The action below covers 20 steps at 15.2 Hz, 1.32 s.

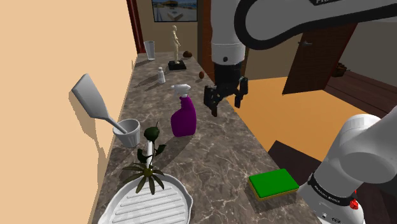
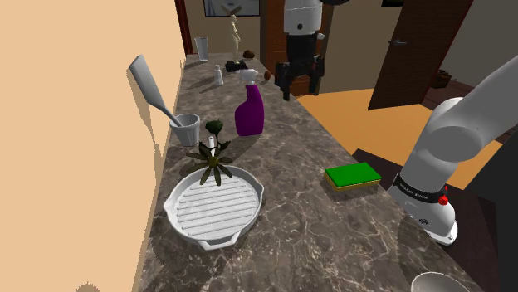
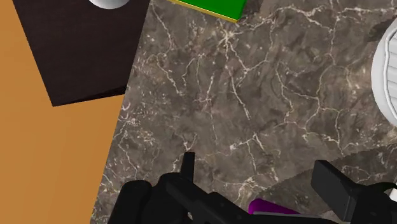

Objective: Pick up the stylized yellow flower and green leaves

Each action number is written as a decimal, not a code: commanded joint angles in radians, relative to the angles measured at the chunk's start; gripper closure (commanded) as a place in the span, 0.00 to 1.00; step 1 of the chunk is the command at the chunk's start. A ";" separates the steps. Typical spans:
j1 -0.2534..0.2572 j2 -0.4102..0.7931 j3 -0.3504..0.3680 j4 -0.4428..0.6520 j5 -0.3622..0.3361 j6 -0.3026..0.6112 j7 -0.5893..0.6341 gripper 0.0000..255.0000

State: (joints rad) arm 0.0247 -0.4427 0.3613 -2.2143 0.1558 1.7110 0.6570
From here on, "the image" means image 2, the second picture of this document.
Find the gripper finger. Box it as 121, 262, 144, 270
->
274, 61, 293, 103
309, 55, 326, 97

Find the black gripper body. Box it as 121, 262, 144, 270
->
286, 32, 320, 69

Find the reddish brown wooden door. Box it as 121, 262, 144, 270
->
265, 0, 335, 97

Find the purple spray bottle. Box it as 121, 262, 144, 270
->
234, 68, 266, 137

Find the beige figure on black base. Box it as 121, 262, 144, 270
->
224, 14, 249, 73

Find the clear glass tumbler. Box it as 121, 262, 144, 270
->
193, 36, 210, 63

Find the dark brown open door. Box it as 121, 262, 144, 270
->
367, 0, 475, 111

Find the green and yellow sponge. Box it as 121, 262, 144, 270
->
323, 161, 383, 192

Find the dark green plant white vase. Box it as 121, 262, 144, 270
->
185, 119, 235, 187

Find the grey utensil cup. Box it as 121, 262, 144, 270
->
169, 113, 202, 148

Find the dark brown basket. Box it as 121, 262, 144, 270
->
430, 69, 453, 90

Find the grey spatula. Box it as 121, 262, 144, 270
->
128, 54, 185, 129

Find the white ribbed grill pan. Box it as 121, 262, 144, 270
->
163, 164, 266, 251

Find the dark framed wall picture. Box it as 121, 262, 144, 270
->
203, 0, 261, 18

